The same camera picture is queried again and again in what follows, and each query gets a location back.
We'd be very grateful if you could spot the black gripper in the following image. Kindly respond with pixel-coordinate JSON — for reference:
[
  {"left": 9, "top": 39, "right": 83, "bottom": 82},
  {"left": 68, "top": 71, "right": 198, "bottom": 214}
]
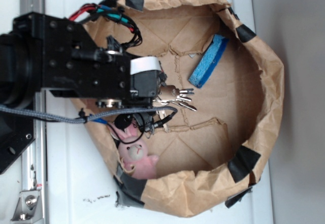
[{"left": 95, "top": 55, "right": 168, "bottom": 133}]

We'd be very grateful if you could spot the silver key bunch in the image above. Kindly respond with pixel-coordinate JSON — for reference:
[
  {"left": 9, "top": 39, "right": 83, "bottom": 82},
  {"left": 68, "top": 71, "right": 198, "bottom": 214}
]
[{"left": 151, "top": 84, "right": 197, "bottom": 133}]

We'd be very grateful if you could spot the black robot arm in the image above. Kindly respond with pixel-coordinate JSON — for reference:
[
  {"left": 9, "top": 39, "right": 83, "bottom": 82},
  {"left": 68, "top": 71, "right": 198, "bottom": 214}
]
[{"left": 1, "top": 12, "right": 171, "bottom": 132}]

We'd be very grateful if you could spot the blue sponge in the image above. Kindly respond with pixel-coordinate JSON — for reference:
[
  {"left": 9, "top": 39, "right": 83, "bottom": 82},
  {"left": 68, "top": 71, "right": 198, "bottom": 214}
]
[{"left": 188, "top": 34, "right": 229, "bottom": 88}]

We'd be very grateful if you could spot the brown paper bag bin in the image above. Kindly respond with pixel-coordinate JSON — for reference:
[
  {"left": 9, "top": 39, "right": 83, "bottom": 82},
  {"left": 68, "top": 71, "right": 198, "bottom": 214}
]
[{"left": 85, "top": 0, "right": 284, "bottom": 217}]

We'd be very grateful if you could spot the white tray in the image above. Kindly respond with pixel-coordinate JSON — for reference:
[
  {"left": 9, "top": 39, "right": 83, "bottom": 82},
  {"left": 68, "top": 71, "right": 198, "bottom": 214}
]
[{"left": 45, "top": 0, "right": 274, "bottom": 223}]

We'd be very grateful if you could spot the pink plush bunny keychain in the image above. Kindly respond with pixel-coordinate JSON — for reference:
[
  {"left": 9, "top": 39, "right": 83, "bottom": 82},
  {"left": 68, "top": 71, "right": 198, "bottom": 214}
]
[{"left": 108, "top": 122, "right": 159, "bottom": 180}]

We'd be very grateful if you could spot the red blue wire bundle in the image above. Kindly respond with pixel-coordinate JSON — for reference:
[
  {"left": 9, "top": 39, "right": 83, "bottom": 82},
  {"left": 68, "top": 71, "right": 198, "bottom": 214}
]
[{"left": 68, "top": 3, "right": 143, "bottom": 47}]

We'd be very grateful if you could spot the grey braided cable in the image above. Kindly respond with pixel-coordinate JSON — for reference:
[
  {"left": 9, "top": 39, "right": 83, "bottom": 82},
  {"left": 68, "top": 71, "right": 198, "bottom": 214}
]
[{"left": 0, "top": 104, "right": 178, "bottom": 128}]

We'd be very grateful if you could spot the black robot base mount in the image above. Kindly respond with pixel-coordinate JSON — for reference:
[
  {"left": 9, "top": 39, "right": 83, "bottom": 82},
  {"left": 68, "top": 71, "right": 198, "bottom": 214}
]
[{"left": 1, "top": 113, "right": 35, "bottom": 174}]

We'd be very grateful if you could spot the aluminium rail with bracket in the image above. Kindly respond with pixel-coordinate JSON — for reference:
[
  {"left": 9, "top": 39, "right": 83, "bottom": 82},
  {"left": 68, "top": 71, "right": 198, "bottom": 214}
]
[{"left": 10, "top": 0, "right": 48, "bottom": 223}]

